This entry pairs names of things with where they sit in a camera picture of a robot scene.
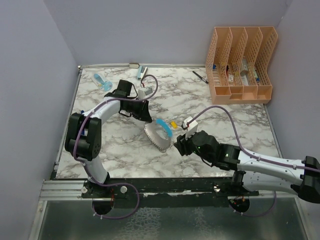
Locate light blue white stapler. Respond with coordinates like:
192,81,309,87
137,65,148,81

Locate black pen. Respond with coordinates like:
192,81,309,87
192,70,209,84

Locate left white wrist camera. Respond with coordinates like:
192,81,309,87
137,87,153,99

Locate items in organizer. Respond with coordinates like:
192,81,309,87
226,56,260,86

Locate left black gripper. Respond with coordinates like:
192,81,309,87
123,97,153,123

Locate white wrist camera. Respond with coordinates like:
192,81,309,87
137,87,153,99
181,116,198,139

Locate purple cable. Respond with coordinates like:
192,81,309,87
187,105,320,217
73,74,159,221

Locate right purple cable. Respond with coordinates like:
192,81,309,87
187,105,320,217

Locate yellow key tag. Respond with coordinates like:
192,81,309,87
170,121,178,129

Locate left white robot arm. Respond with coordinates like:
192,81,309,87
64,79,152,198

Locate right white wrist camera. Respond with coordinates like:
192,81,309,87
181,116,198,139

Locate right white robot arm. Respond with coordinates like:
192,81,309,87
173,130,320,204

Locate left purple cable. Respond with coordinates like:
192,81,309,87
73,74,159,221

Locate orange desk file organizer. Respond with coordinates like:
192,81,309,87
205,26,278,105

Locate blue packaged item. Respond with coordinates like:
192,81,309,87
92,73,113,92

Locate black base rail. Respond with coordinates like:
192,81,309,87
81,174,259,209

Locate beige wall clip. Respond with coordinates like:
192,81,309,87
128,62,140,69

